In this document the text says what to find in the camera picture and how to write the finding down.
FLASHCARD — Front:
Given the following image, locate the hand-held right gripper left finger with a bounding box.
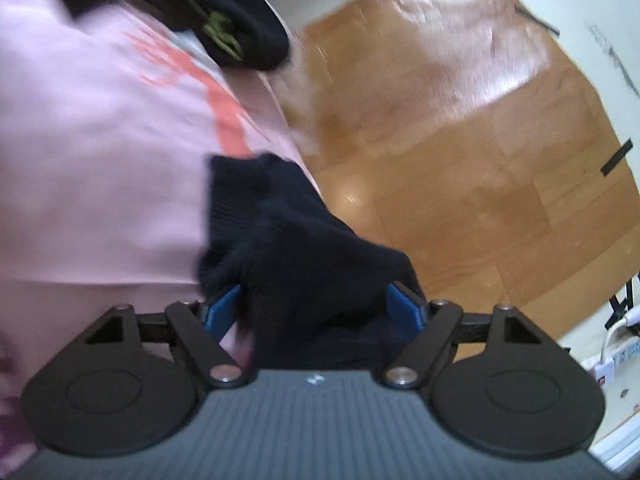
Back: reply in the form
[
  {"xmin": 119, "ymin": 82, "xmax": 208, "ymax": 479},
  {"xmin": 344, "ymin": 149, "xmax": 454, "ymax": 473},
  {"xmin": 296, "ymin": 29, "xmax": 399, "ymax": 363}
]
[{"xmin": 85, "ymin": 285, "xmax": 256, "ymax": 388}]

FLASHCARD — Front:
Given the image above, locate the small black knitted garment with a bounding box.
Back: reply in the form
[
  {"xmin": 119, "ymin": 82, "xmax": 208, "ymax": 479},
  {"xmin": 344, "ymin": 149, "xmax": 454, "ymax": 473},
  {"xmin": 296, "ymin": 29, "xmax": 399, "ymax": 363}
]
[{"xmin": 197, "ymin": 152, "xmax": 426, "ymax": 372}]

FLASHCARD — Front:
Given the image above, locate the white power strip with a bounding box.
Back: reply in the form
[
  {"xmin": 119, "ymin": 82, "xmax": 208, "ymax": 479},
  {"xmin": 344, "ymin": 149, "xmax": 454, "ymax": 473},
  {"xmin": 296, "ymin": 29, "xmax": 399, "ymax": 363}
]
[{"xmin": 592, "ymin": 305, "xmax": 640, "ymax": 386}]

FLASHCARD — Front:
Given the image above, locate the black tape strip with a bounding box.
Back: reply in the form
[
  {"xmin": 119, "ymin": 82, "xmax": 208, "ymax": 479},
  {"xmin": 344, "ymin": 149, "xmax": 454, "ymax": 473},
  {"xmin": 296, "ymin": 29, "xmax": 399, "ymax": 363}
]
[{"xmin": 600, "ymin": 137, "xmax": 635, "ymax": 177}]

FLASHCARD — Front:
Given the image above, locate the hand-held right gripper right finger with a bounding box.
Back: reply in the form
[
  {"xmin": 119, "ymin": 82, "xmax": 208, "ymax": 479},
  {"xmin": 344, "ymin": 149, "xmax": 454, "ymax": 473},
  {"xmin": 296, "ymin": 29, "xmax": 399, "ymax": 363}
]
[{"xmin": 384, "ymin": 282, "xmax": 556, "ymax": 388}]

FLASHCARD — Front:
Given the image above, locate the pink printed bed sheet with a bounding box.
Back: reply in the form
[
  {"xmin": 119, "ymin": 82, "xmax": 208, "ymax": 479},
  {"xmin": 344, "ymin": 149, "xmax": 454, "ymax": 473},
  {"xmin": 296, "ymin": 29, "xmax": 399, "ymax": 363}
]
[{"xmin": 0, "ymin": 0, "xmax": 328, "ymax": 466}]

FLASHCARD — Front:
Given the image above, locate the black metal stand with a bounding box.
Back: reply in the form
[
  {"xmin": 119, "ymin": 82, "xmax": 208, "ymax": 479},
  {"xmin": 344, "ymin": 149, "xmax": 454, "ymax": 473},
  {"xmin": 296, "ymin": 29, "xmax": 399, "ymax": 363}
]
[{"xmin": 606, "ymin": 270, "xmax": 640, "ymax": 333}]

